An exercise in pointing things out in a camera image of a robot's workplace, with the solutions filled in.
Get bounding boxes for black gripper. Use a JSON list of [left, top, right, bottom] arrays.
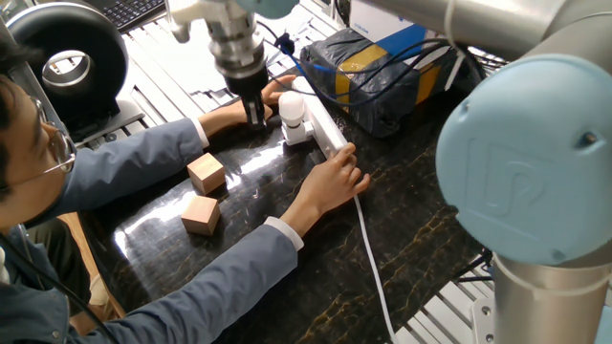
[[223, 65, 271, 130]]

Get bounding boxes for white LED bulb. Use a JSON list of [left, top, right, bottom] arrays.
[[278, 90, 306, 129]]

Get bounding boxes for white plug-in bulb holder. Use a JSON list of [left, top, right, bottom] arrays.
[[281, 121, 316, 147]]

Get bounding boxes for white power strip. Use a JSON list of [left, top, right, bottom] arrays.
[[292, 75, 350, 159]]

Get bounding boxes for person's left hand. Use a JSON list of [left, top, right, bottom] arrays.
[[228, 74, 297, 129]]

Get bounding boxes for person's right hand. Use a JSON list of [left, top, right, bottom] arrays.
[[292, 141, 372, 217]]

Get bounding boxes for wooden cube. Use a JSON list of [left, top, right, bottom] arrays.
[[186, 152, 227, 196], [180, 195, 223, 238]]

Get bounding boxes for white paper sheets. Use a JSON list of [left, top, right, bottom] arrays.
[[142, 0, 307, 114]]

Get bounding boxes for black wrapped package yellow tape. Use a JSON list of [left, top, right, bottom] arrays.
[[299, 27, 484, 140]]

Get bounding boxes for left arm in blue-grey sleeve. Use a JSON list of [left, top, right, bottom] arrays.
[[23, 105, 245, 229]]

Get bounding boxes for arm in blue-grey sleeve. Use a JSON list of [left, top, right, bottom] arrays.
[[23, 105, 245, 229], [93, 193, 319, 344]]

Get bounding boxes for black keyboard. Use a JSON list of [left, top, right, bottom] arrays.
[[101, 0, 167, 33]]

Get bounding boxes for white and blue cardboard box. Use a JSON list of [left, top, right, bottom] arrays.
[[348, 0, 453, 66]]

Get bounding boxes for right arm in blue-grey sleeve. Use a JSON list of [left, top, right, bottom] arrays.
[[93, 193, 319, 344]]

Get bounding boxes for thin metal-framed eyeglasses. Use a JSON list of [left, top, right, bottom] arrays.
[[0, 95, 77, 192]]

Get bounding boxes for person's dark-haired head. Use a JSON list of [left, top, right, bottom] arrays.
[[0, 40, 77, 230]]

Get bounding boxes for person's dark trouser leg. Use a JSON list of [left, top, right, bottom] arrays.
[[26, 217, 92, 319]]

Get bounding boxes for person's blue-grey jacket torso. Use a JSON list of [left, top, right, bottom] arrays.
[[0, 212, 104, 344]]

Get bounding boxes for silver robot mounting plate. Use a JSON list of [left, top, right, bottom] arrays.
[[471, 297, 496, 344]]

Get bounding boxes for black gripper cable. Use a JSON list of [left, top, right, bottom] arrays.
[[257, 21, 484, 109]]

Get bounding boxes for black ring-shaped device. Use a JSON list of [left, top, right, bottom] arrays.
[[7, 2, 147, 147]]

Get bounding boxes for white power strip cable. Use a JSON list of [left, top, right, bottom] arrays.
[[353, 193, 402, 344]]

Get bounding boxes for aluminium frame post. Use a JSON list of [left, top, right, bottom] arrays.
[[7, 59, 68, 140]]

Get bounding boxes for black floor cable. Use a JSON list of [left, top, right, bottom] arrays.
[[0, 233, 121, 344]]

